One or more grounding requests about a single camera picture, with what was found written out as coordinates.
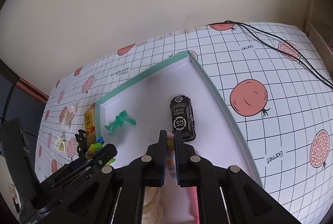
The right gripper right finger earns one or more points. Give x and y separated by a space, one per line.
225 195

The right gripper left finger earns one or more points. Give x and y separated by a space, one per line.
126 187

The colourful plastic block toy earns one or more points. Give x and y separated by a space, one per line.
96 148

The cream hair claw clip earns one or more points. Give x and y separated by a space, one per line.
61 144

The black robot toy figure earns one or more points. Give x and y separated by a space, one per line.
82 142

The green plastic toy figure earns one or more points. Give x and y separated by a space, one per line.
119 121

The yellow snack packet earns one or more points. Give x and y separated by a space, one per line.
90 124

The bag of cotton swabs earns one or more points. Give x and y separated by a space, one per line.
66 117

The black toy car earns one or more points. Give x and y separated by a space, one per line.
182 117

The cream lace scrunchie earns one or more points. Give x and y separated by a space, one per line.
152 208

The teal shallow cardboard box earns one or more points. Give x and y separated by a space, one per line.
146 97

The dark blue cabinet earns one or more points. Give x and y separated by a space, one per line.
20 99

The pomegranate print grid tablecloth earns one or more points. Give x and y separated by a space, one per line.
270 77

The white wooden shelf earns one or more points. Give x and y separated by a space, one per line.
319 29

